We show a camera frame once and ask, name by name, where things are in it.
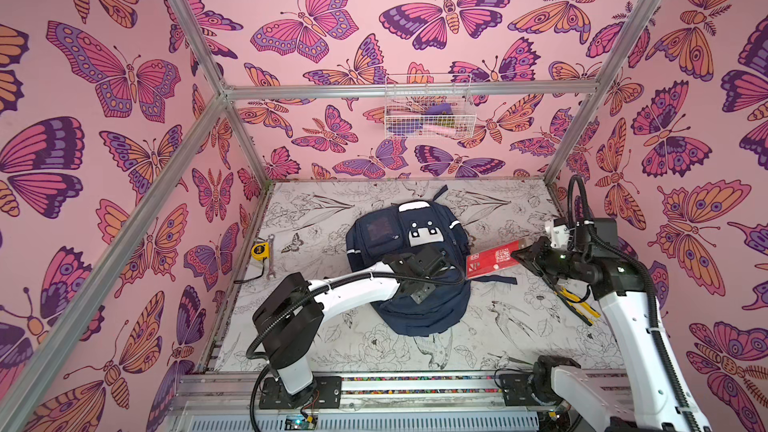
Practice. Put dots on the red paper pack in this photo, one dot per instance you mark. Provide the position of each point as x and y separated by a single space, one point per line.
488 264

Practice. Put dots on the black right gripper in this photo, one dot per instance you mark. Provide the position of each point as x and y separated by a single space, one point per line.
545 258

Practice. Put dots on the white wire basket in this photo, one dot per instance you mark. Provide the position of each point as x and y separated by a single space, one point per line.
424 109

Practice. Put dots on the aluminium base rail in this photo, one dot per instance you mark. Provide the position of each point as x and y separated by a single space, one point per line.
452 401

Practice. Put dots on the yellow handled pliers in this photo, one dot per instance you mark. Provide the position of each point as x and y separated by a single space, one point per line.
578 305

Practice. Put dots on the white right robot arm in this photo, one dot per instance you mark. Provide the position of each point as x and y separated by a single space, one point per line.
584 249

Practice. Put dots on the navy blue student backpack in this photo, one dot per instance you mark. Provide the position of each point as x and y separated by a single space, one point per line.
423 241

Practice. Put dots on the silver wrench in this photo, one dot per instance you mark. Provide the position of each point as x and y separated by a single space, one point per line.
268 261

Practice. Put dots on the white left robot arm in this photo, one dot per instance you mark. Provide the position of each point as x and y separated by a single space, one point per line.
289 319

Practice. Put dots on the yellow tape measure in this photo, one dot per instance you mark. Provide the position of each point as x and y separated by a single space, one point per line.
260 251

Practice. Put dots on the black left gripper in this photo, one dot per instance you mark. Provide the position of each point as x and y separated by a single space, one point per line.
429 289

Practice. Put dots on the green circuit board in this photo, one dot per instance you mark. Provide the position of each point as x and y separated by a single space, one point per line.
300 422

